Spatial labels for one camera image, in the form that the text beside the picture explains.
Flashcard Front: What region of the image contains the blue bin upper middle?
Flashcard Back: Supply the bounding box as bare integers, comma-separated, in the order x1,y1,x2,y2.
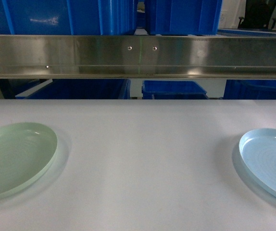
144,0,222,36

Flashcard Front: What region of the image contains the blue bin lower right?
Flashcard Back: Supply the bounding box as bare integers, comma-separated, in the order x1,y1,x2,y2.
223,80,276,100

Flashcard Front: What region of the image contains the stainless steel shelf rail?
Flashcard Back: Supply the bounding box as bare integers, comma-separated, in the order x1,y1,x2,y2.
0,35,276,79

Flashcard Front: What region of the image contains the light blue plate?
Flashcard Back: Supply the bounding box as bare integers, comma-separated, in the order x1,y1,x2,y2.
238,128,276,197

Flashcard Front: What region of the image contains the blue bin lower middle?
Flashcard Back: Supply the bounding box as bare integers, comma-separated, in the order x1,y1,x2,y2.
141,80,209,100

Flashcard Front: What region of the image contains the large blue bin upper left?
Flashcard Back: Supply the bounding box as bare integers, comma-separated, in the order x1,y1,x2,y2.
0,0,138,35

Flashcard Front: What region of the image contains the light green plate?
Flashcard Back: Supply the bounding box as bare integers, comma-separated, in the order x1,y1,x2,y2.
0,122,58,199

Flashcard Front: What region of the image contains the blue bin lower left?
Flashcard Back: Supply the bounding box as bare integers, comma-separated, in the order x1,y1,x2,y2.
15,79,131,100

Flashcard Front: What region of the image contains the black office chair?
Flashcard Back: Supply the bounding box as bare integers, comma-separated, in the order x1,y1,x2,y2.
238,0,276,29

